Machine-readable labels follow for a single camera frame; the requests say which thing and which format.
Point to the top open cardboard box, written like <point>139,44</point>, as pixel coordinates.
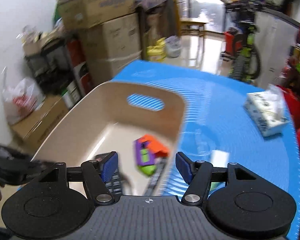
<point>84,14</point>

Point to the black remote control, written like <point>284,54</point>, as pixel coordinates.
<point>112,179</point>

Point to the blue silicone table mat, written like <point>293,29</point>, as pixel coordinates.
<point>215,104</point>

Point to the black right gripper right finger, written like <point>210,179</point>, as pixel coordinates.
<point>197,174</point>

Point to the beige plastic storage bin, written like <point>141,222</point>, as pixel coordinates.
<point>110,118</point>

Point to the translucent plastic bag on floor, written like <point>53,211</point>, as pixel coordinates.
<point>173,46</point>

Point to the middle stacked cardboard box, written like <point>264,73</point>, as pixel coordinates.
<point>114,39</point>

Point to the white cabinet appliance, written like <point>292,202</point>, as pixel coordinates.
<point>276,34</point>

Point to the red black appliance box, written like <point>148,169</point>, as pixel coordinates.
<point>79,66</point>

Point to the orange purple green toy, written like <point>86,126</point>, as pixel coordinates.
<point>147,150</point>

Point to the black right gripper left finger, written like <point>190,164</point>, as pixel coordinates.
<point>96,173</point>

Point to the green black bicycle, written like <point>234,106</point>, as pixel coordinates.
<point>246,60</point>

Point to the wooden stool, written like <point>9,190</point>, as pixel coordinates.
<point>193,27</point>

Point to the white tissue pack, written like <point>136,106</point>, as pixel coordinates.
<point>267,110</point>

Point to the yellow oil jug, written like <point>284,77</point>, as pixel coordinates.
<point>157,53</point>

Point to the floor cardboard box with print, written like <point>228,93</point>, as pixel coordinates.
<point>36,127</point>

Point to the black metal shelf rack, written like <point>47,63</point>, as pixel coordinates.
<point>52,70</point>

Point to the small clear glass cup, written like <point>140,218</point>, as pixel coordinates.
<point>198,143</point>

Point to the white red plastic bag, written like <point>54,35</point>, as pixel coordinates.
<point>20,101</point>

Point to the wrapped bottom cardboard box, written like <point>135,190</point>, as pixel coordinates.
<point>102,70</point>

